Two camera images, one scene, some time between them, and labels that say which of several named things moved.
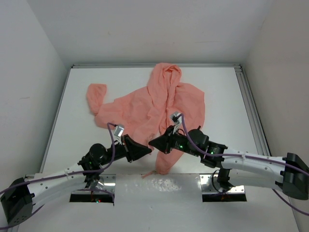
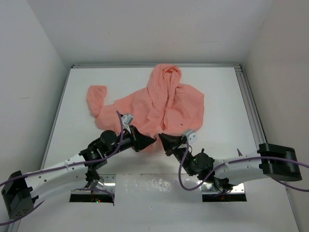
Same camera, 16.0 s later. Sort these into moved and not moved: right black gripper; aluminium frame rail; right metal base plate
Moved: right black gripper
Not moved: right metal base plate; aluminium frame rail
